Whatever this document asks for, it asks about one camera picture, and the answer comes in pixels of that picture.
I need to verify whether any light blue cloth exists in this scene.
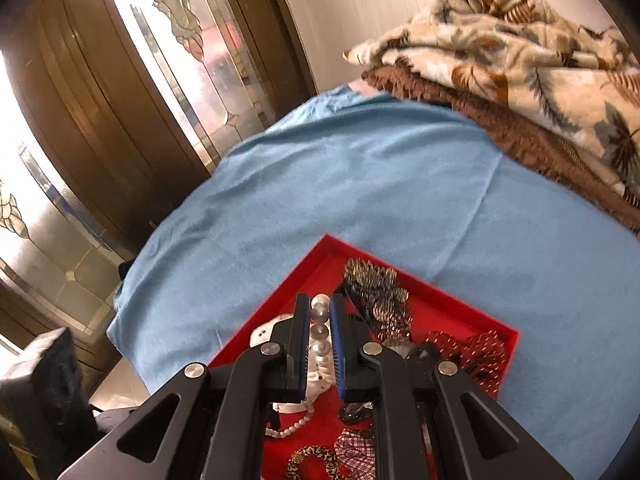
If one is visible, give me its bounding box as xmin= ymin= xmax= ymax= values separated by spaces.
xmin=106 ymin=84 xmax=640 ymax=480

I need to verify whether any dark floral scrunchie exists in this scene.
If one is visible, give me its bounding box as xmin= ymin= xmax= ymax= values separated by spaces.
xmin=340 ymin=340 xmax=441 ymax=428

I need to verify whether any wooden door with glass pane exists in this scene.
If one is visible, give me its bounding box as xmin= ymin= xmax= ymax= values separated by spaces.
xmin=0 ymin=0 xmax=321 ymax=361

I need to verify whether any brown ribbed blanket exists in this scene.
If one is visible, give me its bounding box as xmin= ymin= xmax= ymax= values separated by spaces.
xmin=361 ymin=65 xmax=640 ymax=233

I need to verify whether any red dotted bow scrunchie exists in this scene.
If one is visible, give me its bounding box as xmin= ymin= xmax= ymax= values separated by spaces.
xmin=425 ymin=330 xmax=508 ymax=391

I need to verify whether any white spotted scrunchie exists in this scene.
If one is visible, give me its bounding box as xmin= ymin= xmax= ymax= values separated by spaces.
xmin=249 ymin=312 xmax=333 ymax=416

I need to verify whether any leopard print scrunchie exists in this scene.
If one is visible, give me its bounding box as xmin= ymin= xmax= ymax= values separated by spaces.
xmin=286 ymin=444 xmax=343 ymax=480

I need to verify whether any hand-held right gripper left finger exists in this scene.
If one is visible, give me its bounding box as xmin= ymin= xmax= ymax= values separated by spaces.
xmin=57 ymin=292 xmax=313 ymax=480

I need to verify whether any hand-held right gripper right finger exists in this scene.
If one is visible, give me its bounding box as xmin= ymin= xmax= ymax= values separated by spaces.
xmin=327 ymin=293 xmax=576 ymax=480

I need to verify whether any cream leaf print blanket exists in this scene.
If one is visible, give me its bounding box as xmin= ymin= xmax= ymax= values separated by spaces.
xmin=342 ymin=0 xmax=640 ymax=211

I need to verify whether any red tray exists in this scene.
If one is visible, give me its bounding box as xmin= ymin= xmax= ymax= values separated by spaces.
xmin=205 ymin=232 xmax=522 ymax=480

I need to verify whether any red white checked scrunchie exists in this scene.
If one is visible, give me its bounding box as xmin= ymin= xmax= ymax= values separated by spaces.
xmin=334 ymin=427 xmax=378 ymax=478

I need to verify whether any pink bed sheet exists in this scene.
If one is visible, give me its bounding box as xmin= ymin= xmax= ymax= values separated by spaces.
xmin=347 ymin=80 xmax=386 ymax=98

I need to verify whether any brown gold sequin scrunchie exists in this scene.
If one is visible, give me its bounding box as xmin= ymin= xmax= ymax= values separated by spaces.
xmin=342 ymin=257 xmax=413 ymax=343

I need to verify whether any small pearl bead strand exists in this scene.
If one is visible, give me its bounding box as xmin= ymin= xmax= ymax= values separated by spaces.
xmin=265 ymin=400 xmax=316 ymax=438

